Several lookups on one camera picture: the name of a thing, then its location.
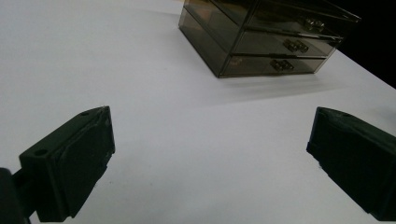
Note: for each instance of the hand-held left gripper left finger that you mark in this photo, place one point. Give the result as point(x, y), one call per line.
point(68, 161)

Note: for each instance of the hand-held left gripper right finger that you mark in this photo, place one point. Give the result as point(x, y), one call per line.
point(358, 161)

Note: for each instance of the smoky clear drawer box casing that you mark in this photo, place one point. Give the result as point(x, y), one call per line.
point(202, 43)

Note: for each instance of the white table cover sheet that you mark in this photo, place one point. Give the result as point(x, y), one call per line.
point(186, 140)

